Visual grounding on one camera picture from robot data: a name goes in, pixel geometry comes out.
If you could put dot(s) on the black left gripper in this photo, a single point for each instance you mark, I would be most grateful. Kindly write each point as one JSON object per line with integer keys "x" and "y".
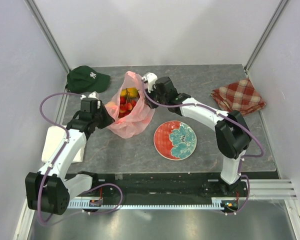
{"x": 108, "y": 119}

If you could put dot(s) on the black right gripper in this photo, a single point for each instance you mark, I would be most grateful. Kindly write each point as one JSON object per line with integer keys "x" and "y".
{"x": 149, "y": 94}

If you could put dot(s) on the red fake cherry bunch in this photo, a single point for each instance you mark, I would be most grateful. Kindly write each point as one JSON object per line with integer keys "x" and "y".
{"x": 126, "y": 105}

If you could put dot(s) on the pink plastic bag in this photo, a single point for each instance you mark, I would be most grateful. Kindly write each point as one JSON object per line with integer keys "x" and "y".
{"x": 127, "y": 125}

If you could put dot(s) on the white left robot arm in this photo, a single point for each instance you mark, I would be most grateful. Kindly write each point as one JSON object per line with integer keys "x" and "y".
{"x": 48, "y": 190}

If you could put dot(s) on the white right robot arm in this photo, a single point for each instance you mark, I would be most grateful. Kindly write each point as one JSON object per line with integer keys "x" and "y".
{"x": 230, "y": 127}

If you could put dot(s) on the yellow fake mango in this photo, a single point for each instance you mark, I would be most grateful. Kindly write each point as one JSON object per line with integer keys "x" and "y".
{"x": 130, "y": 92}

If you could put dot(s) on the dark green baseball cap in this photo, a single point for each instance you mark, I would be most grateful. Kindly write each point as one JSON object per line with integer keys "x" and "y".
{"x": 85, "y": 79}

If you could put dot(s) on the red and teal floral plate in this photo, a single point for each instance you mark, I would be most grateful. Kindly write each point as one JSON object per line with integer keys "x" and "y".
{"x": 175, "y": 140}

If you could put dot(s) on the white folded towel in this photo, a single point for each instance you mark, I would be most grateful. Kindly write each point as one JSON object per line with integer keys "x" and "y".
{"x": 54, "y": 137}

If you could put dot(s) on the red plaid folded cloth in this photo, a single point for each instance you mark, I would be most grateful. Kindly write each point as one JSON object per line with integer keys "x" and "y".
{"x": 240, "y": 96}

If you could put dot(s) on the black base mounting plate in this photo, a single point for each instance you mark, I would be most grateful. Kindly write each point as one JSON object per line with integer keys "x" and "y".
{"x": 167, "y": 188}

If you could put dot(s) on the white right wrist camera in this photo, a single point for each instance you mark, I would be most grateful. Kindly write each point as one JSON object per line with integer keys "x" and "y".
{"x": 150, "y": 78}

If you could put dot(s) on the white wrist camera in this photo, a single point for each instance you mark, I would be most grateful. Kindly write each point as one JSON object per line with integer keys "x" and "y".
{"x": 91, "y": 96}
{"x": 150, "y": 78}

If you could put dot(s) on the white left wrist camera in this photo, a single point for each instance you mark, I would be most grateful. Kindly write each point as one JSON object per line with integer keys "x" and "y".
{"x": 91, "y": 96}

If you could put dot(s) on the left aluminium corner post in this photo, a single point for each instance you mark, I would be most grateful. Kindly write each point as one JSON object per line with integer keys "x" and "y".
{"x": 47, "y": 32}

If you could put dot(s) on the aluminium corner post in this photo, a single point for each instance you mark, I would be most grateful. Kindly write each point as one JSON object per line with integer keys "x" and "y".
{"x": 266, "y": 34}
{"x": 47, "y": 32}

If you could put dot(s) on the aluminium frame rail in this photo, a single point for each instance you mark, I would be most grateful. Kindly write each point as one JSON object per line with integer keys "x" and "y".
{"x": 257, "y": 188}

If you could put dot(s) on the right aluminium corner post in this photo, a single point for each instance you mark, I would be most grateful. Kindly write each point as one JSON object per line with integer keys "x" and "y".
{"x": 266, "y": 34}

